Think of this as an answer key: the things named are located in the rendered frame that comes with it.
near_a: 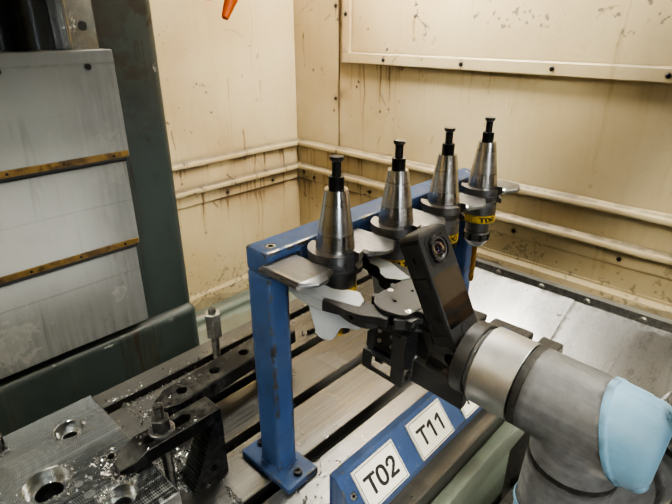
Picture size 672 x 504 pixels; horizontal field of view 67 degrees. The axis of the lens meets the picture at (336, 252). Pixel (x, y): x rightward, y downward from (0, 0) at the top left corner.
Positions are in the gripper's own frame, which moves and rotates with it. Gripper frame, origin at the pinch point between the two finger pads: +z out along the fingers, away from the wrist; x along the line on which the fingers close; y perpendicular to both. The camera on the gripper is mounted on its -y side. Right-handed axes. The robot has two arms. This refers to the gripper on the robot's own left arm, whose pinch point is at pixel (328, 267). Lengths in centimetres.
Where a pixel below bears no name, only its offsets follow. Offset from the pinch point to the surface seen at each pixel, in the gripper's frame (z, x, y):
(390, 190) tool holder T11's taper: -1.0, 9.5, -7.4
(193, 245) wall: 90, 35, 40
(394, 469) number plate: -10.8, 2.0, 25.8
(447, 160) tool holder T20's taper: -1.5, 21.0, -9.1
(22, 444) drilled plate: 21.4, -30.1, 21.4
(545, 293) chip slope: -1, 77, 35
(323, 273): -3.5, -4.4, -2.3
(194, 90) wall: 91, 42, -4
